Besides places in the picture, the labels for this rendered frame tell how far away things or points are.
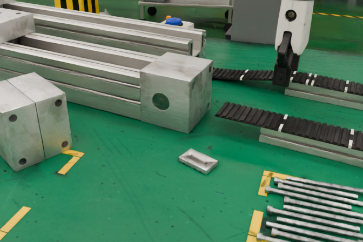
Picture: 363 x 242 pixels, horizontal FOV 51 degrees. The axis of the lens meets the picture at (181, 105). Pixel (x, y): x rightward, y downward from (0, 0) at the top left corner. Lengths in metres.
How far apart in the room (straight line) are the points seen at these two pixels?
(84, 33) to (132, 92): 0.32
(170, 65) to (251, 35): 0.46
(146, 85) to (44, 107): 0.17
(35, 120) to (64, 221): 0.15
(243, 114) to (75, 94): 0.31
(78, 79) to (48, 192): 0.24
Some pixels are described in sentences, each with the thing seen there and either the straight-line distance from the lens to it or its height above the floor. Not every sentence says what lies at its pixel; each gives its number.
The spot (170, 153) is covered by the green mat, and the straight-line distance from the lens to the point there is 0.59.
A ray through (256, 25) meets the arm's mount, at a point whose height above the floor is 0.83.
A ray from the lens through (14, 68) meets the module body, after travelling 0.82.
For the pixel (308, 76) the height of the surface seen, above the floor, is 0.82.
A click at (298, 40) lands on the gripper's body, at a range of 0.72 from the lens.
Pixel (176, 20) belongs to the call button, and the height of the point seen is 0.85.
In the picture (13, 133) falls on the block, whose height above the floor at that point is 0.84.
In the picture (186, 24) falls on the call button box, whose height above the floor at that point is 0.84.
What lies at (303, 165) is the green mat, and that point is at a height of 0.78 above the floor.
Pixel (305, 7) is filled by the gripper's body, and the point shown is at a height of 0.96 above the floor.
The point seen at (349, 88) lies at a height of 0.81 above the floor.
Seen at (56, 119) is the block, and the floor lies 0.84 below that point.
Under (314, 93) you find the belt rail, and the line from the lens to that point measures 0.79.
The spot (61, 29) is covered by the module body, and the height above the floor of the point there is 0.84.
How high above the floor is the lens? 1.12
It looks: 28 degrees down
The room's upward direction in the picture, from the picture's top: 1 degrees clockwise
